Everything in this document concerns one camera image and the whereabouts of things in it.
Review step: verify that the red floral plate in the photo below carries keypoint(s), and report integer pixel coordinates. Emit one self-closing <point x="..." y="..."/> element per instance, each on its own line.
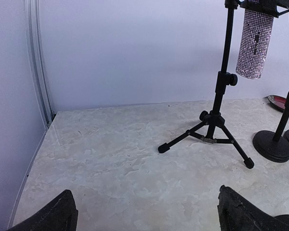
<point x="277" y="102"/>

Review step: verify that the black tripod microphone stand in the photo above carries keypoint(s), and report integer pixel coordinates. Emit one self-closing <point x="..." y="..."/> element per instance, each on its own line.
<point x="212" y="127"/>

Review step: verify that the black tall round-base stand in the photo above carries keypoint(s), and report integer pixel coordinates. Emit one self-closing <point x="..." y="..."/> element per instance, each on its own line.
<point x="271" y="145"/>

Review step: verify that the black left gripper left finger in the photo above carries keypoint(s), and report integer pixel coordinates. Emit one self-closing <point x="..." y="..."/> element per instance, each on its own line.
<point x="60" y="214"/>

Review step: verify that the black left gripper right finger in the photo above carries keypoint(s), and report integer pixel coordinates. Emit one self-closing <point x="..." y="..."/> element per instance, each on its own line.
<point x="238" y="214"/>

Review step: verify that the left aluminium corner post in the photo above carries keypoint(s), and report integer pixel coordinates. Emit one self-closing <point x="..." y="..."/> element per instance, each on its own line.
<point x="36" y="60"/>

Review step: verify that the rhinestone silver-head microphone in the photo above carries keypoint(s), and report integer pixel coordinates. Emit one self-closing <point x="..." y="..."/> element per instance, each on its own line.
<point x="256" y="34"/>

